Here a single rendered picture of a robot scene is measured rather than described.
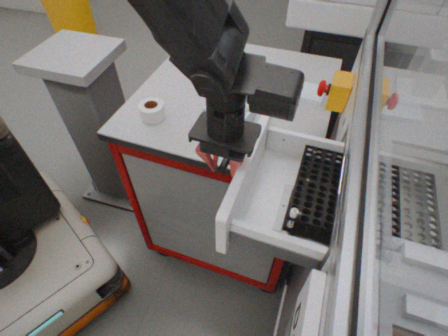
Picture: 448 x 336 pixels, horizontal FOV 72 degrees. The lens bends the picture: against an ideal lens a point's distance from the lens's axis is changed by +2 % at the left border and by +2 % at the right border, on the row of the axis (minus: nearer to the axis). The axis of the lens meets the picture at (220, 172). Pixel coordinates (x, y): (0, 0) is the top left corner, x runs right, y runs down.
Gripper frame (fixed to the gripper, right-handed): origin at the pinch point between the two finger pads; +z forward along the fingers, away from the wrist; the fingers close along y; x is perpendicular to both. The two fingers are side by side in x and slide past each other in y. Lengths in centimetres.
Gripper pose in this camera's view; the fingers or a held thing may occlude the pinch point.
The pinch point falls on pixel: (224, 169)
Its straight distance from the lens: 54.3
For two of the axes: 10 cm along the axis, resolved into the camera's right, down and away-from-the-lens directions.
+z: 0.0, 6.5, 7.6
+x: 3.4, -7.1, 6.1
